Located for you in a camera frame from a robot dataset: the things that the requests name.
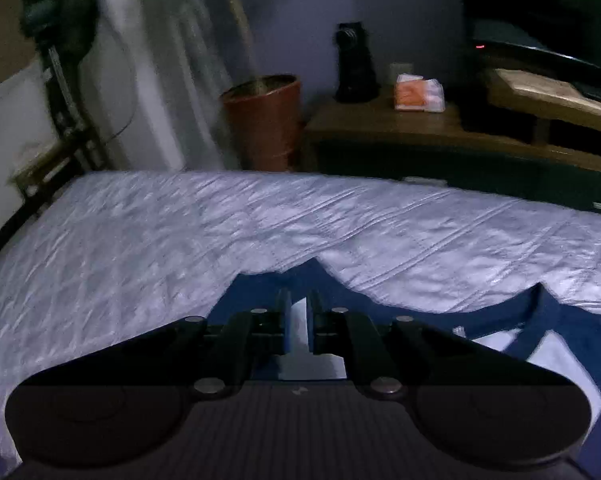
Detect black standing fan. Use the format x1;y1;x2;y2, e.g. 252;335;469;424
20;0;139;170

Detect potted tree in red pot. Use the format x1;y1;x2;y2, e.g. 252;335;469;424
130;0;304;172

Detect wooden TV stand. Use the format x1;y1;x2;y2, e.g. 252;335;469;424
296;73;601;212

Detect orange tissue box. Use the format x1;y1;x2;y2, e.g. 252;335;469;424
393;74;445;113

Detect large black television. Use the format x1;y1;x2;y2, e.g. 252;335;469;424
461;0;601;102

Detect blue raglan graphic shirt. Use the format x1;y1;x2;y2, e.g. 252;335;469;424
208;259;601;479

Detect dark wooden chair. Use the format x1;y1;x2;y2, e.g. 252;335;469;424
10;47;112;203

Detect black speaker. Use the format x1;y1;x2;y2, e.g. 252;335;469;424
334;22;381;104

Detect grey curtain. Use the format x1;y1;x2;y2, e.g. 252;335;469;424
142;0;240;170

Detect white wall socket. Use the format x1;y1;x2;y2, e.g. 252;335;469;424
387;62;414;84

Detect silver quilted bedspread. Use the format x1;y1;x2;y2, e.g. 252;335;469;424
0;172;601;464

